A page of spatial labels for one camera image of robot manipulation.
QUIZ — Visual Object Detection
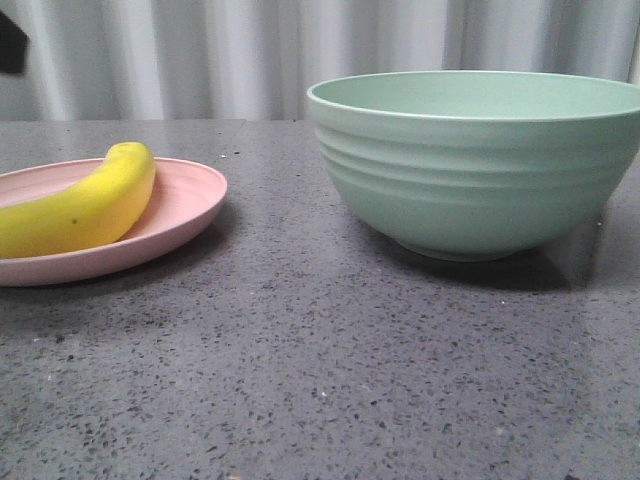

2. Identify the green ribbed bowl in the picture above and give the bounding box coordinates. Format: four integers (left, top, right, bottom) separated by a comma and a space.
307, 70, 639, 261

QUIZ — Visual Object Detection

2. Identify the yellow banana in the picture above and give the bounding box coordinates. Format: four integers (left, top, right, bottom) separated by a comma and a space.
1, 142, 156, 258

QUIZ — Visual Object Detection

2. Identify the pink plate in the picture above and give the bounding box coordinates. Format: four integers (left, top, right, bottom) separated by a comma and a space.
1, 157, 227, 287

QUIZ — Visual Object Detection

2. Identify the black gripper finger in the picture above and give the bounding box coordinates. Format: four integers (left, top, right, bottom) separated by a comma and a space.
0, 12, 28, 75

